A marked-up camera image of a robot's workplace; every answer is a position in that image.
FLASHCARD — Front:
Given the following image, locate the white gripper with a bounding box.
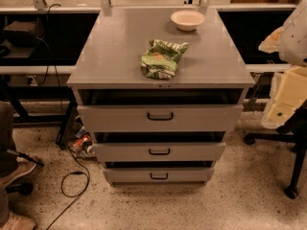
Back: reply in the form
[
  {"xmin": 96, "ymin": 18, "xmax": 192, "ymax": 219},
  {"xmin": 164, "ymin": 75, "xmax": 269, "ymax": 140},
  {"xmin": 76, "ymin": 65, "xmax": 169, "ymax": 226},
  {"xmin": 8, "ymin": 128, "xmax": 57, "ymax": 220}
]
[{"xmin": 258, "ymin": 27, "xmax": 307, "ymax": 129}]

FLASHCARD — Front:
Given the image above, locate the grey bottom drawer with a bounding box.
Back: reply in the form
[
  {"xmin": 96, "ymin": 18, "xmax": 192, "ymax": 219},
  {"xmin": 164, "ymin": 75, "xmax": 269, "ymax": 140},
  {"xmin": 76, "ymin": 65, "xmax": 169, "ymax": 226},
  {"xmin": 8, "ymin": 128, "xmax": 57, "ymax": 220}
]
[{"xmin": 104, "ymin": 168, "xmax": 214, "ymax": 184}]

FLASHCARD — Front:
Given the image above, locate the grey drawer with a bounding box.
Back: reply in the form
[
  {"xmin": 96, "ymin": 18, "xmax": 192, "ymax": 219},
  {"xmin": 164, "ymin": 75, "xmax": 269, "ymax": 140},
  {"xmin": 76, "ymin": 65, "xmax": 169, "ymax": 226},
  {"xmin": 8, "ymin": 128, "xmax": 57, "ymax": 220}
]
[
  {"xmin": 93, "ymin": 143, "xmax": 225, "ymax": 162},
  {"xmin": 104, "ymin": 168, "xmax": 214, "ymax": 184},
  {"xmin": 78, "ymin": 105, "xmax": 243, "ymax": 132}
]

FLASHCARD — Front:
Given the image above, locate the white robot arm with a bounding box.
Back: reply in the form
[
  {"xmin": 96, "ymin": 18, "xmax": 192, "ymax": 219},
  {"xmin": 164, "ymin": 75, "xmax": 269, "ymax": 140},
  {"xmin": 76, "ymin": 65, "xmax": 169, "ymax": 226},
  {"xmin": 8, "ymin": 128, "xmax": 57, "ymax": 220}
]
[{"xmin": 258, "ymin": 0, "xmax": 307, "ymax": 129}]

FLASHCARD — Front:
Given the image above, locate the grey drawer cabinet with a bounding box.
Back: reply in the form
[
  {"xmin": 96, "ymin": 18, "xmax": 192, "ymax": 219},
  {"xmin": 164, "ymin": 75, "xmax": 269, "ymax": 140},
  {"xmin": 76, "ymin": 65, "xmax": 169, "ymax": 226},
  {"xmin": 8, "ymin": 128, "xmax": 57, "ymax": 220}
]
[{"xmin": 68, "ymin": 8, "xmax": 254, "ymax": 172}]

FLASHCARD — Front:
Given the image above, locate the grey middle drawer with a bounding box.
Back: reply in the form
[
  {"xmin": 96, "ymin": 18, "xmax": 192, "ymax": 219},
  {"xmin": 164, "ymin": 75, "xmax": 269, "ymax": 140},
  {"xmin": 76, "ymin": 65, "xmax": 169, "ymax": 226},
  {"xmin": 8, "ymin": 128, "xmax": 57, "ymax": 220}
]
[{"xmin": 93, "ymin": 143, "xmax": 225, "ymax": 162}]

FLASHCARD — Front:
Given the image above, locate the grey top drawer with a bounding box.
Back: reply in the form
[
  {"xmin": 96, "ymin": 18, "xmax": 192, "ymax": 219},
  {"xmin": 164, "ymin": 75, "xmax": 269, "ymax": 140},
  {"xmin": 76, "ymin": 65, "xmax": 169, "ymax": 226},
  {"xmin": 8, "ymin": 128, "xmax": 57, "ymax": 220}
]
[{"xmin": 78, "ymin": 105, "xmax": 243, "ymax": 132}]

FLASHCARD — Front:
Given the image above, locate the black office chair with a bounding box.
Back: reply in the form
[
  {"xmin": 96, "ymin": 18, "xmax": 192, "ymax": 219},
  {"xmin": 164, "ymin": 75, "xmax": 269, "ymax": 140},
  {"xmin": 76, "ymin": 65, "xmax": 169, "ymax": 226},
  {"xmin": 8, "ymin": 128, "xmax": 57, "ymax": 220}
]
[{"xmin": 244, "ymin": 103, "xmax": 307, "ymax": 199}]

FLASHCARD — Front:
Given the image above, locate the white bowl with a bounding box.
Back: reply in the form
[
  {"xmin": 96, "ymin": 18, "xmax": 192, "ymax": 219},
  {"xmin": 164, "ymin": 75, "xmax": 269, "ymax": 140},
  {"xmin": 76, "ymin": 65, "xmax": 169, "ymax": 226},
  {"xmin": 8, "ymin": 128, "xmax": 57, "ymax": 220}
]
[{"xmin": 171, "ymin": 11, "xmax": 205, "ymax": 32}]

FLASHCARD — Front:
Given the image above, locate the green chip bag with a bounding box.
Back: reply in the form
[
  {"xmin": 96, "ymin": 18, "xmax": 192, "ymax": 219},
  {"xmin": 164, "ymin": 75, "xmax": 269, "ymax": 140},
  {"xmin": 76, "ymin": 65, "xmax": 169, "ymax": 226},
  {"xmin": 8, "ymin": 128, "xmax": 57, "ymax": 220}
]
[{"xmin": 140, "ymin": 39, "xmax": 189, "ymax": 80}]

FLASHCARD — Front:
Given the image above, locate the orange can on floor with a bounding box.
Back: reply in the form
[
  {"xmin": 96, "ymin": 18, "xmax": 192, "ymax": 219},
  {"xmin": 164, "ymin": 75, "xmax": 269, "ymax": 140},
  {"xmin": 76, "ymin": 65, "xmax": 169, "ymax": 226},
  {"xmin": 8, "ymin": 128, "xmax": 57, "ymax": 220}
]
[{"xmin": 72, "ymin": 135, "xmax": 92, "ymax": 154}]

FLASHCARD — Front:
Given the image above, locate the dark box on shelf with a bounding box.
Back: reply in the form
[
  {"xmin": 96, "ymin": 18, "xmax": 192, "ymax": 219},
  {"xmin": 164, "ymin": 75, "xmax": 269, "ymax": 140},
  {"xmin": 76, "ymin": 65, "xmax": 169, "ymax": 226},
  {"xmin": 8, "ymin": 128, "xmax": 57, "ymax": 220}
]
[{"xmin": 3, "ymin": 21, "xmax": 37, "ymax": 47}]

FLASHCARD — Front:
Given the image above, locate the black chair caster left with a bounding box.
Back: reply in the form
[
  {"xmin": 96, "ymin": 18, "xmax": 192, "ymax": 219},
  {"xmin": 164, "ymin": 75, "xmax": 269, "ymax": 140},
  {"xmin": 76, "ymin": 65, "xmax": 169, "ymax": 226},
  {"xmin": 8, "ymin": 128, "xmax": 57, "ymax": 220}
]
[{"xmin": 6, "ymin": 183, "xmax": 34, "ymax": 196}]

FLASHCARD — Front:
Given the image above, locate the person's leg in trousers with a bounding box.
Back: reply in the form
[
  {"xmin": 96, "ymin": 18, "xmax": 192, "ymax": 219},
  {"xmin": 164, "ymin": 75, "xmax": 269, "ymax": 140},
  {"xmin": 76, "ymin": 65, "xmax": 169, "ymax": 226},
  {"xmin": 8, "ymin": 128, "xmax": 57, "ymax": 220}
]
[{"xmin": 0, "ymin": 102, "xmax": 17, "ymax": 177}]

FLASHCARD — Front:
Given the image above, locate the person's tan shoe lower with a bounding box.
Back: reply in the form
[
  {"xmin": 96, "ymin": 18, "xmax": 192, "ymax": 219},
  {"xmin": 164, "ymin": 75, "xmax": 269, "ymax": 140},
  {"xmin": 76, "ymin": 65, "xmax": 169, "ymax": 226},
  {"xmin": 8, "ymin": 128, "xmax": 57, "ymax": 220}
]
[{"xmin": 0, "ymin": 211, "xmax": 36, "ymax": 230}]

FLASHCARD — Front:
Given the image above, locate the black floor cable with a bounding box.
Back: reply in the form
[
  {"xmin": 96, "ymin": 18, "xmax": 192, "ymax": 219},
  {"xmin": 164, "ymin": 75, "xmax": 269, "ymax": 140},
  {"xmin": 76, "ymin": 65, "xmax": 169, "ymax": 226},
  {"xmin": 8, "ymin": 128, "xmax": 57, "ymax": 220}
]
[{"xmin": 35, "ymin": 3, "xmax": 91, "ymax": 230}]

